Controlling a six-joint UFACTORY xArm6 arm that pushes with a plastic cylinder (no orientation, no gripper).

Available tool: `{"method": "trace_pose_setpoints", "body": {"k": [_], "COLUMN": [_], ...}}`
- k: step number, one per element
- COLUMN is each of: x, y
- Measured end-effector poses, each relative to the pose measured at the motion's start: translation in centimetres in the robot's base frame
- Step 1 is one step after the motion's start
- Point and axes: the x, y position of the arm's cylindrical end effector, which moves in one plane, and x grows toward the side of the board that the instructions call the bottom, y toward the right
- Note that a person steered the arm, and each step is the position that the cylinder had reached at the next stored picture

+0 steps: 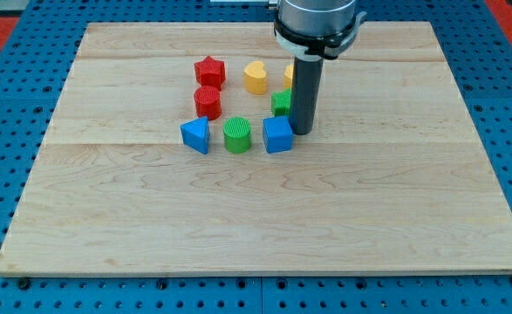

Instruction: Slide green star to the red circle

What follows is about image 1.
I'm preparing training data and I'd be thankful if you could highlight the yellow block behind rod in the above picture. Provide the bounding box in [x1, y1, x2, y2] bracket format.
[283, 65, 294, 89]

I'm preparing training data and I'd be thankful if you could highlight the red star block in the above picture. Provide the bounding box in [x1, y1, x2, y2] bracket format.
[194, 56, 226, 91]

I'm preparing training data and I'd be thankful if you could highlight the blue cube block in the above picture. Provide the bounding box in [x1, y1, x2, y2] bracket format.
[263, 116, 294, 154]

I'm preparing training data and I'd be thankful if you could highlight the red cylinder block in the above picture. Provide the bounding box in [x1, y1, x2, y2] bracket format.
[194, 85, 222, 120]

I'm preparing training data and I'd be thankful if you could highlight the green star block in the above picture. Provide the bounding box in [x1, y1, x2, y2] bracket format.
[270, 88, 291, 117]

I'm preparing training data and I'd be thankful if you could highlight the light wooden board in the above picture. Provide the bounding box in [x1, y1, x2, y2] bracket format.
[0, 22, 512, 277]

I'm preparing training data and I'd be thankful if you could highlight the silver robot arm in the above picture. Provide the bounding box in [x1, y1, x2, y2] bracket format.
[209, 0, 366, 135]

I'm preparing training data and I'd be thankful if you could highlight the green cylinder block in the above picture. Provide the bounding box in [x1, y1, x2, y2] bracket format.
[222, 117, 251, 154]

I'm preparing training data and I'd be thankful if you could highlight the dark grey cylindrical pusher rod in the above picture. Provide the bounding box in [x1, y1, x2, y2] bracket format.
[289, 58, 323, 135]

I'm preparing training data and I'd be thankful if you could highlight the yellow heart block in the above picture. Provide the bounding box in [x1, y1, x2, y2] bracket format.
[243, 60, 267, 95]

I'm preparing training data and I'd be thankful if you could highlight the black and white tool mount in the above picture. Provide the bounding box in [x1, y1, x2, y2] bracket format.
[274, 11, 367, 62]

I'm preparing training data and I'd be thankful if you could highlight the blue triangle block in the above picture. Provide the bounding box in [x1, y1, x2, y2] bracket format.
[180, 116, 210, 154]

